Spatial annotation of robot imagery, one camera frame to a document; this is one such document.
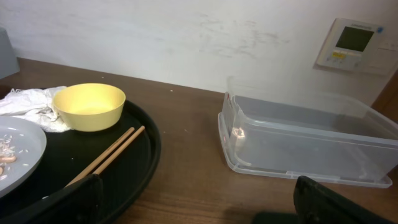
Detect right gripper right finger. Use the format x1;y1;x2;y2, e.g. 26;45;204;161
294;175;394;224

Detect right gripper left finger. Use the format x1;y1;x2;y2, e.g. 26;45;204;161
1;174;103;224

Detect yellow bowl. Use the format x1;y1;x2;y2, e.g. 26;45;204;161
53;83;126;132

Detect grey plastic dishwasher rack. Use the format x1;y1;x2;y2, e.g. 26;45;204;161
0;27;20;78

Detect left wooden chopstick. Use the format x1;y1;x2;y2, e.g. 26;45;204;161
66;127;134;187

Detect wooden chopstick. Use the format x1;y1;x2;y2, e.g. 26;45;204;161
93;126;145;175
66;127;134;187

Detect round black tray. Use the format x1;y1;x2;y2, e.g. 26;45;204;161
1;101;161;223

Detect grey plate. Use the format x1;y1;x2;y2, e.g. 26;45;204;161
1;116;47;197

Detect food scraps on plate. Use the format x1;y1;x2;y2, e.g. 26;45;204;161
1;134;28;180

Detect right wooden chopstick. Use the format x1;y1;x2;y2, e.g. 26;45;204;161
93;126;145;175

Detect clear plastic bin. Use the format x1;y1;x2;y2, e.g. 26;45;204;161
218;77;397;189

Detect crumpled white napkin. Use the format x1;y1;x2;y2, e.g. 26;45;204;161
1;86;71;133

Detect white wall control panel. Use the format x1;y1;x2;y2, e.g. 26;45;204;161
316;18;397;75

